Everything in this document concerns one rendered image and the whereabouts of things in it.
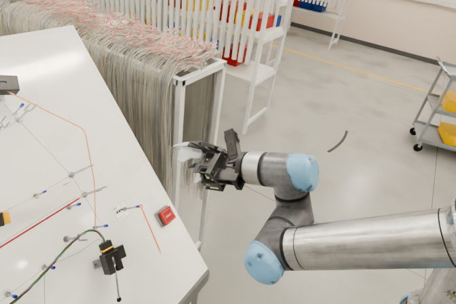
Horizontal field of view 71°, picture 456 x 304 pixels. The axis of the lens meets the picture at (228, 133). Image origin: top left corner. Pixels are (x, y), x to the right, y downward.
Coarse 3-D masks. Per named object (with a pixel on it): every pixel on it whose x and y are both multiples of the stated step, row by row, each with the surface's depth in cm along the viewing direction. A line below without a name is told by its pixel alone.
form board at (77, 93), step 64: (0, 64) 92; (64, 64) 105; (64, 128) 100; (128, 128) 116; (0, 192) 84; (64, 192) 95; (128, 192) 110; (0, 256) 81; (64, 256) 91; (128, 256) 104; (192, 256) 121
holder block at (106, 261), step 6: (114, 252) 92; (102, 258) 91; (108, 258) 90; (114, 258) 92; (120, 258) 93; (102, 264) 92; (108, 264) 90; (120, 264) 92; (108, 270) 90; (114, 270) 91
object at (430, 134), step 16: (448, 64) 374; (432, 96) 393; (448, 96) 364; (432, 112) 360; (448, 112) 353; (416, 128) 402; (432, 128) 408; (448, 128) 384; (416, 144) 386; (432, 144) 375; (448, 144) 374
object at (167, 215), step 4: (168, 208) 115; (160, 212) 113; (164, 212) 113; (168, 212) 115; (172, 212) 116; (160, 216) 113; (164, 216) 113; (168, 216) 114; (172, 216) 115; (164, 220) 113; (168, 220) 114; (172, 220) 115; (164, 224) 113
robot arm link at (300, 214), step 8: (280, 200) 67; (288, 200) 66; (296, 200) 66; (304, 200) 66; (280, 208) 66; (288, 208) 66; (296, 208) 66; (304, 208) 67; (272, 216) 65; (280, 216) 64; (288, 216) 64; (296, 216) 64; (304, 216) 66; (312, 216) 69; (296, 224) 63; (304, 224) 65
